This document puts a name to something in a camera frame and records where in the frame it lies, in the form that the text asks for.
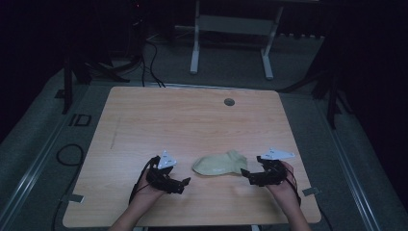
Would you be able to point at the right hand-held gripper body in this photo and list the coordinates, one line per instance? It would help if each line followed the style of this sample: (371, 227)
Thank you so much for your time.
(272, 170)

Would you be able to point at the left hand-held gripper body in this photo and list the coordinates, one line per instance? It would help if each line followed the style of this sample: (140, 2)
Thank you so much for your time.
(160, 174)

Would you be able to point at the pale green sock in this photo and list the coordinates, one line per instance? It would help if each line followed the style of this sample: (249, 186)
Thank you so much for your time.
(221, 163)

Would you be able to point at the person's left hand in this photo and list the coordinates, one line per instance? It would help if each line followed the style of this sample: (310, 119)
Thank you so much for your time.
(146, 194)

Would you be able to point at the person's right hand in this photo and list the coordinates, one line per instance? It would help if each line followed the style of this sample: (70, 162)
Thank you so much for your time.
(285, 192)

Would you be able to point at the grey tape strip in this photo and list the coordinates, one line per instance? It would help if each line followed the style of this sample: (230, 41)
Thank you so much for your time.
(311, 191)
(75, 198)

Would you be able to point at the grey round table grommet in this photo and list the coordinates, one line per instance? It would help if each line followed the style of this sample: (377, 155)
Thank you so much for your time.
(229, 102)

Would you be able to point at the black metal stand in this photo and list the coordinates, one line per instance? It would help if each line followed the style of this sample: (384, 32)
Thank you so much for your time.
(330, 96)
(83, 73)

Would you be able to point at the metal floor rail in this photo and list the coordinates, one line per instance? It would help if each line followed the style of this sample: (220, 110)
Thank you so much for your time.
(35, 166)
(352, 173)

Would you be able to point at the white metal desk frame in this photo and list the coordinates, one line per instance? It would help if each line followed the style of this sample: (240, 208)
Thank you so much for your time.
(234, 25)

